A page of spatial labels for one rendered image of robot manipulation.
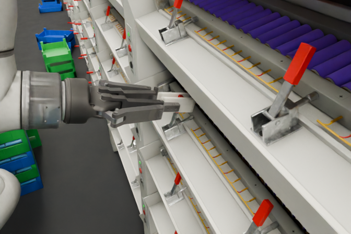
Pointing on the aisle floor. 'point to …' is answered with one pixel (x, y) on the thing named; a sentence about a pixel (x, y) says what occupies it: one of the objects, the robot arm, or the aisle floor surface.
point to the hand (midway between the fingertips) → (175, 102)
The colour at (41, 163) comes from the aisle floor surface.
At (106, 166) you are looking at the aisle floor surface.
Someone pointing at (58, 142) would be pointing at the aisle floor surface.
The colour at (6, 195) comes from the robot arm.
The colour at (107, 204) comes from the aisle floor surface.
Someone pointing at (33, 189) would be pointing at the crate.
